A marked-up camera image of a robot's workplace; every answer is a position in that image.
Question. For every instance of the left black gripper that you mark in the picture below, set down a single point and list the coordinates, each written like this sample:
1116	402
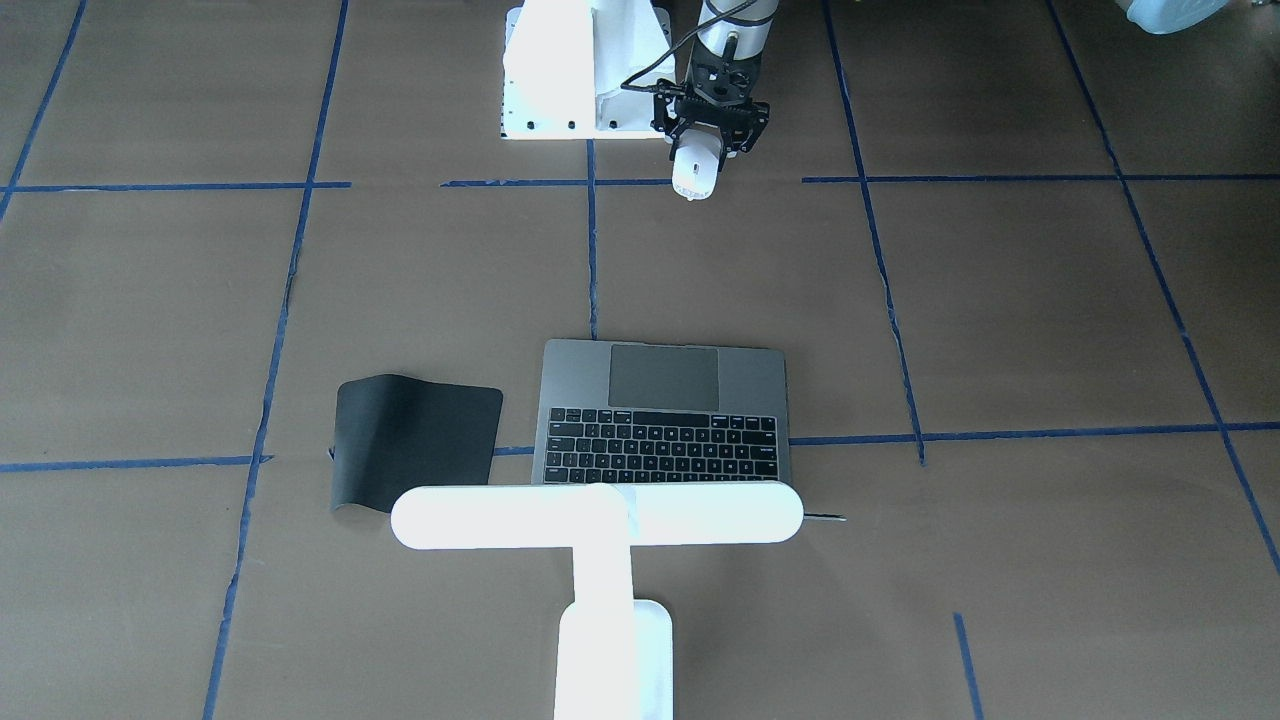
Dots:
752	130

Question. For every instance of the white computer mouse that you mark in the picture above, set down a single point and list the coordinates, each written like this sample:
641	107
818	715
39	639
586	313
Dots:
696	165

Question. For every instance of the dark grey laptop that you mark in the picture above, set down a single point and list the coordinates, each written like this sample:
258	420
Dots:
629	413

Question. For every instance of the black mouse pad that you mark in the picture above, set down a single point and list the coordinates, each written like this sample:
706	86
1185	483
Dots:
393	433

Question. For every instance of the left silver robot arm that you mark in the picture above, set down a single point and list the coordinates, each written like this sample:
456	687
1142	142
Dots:
733	30

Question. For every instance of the white desk lamp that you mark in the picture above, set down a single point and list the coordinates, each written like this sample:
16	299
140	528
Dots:
615	653

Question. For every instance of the brown paper table cover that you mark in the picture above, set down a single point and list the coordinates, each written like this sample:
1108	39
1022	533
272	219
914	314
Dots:
1021	258

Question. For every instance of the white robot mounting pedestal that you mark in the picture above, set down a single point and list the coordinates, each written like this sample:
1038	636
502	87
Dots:
564	64

